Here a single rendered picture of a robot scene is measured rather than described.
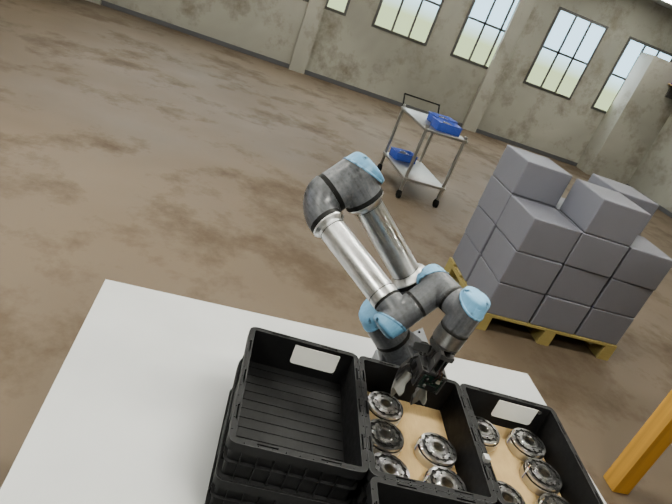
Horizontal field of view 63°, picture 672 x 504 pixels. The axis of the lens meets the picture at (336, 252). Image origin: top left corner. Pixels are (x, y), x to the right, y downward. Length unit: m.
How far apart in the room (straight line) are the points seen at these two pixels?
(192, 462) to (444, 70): 10.68
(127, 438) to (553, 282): 3.21
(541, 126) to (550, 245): 8.88
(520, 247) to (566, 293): 0.55
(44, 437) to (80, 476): 0.13
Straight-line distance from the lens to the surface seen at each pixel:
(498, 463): 1.62
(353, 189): 1.49
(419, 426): 1.57
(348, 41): 11.15
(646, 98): 13.05
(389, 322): 1.34
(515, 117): 12.38
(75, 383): 1.56
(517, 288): 3.99
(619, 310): 4.48
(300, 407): 1.44
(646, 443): 3.27
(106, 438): 1.44
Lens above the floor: 1.77
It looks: 25 degrees down
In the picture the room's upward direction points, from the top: 21 degrees clockwise
